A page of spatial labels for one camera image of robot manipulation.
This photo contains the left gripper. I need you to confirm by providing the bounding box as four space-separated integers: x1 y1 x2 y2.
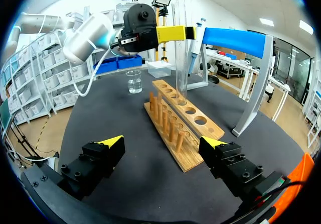
117 3 198 57

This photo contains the clear glass test tube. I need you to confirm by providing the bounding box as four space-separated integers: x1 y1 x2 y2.
173 0 190 106

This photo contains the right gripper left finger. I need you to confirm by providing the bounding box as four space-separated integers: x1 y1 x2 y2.
58 135 126 201

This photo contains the wooden test tube rack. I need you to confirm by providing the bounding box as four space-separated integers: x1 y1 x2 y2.
143 79 225 173

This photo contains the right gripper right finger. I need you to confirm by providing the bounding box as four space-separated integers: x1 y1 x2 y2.
199 136 265 197

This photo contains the clear plastic box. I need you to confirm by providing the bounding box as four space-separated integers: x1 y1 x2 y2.
146 61 173 79

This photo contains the glass beaker with water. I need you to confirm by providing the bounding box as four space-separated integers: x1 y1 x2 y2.
125 70 143 94

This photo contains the grey stand with blue panel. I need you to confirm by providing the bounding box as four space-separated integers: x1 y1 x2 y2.
185 27 274 138

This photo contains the white and grey pipette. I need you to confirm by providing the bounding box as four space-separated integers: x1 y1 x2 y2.
186 18 209 78

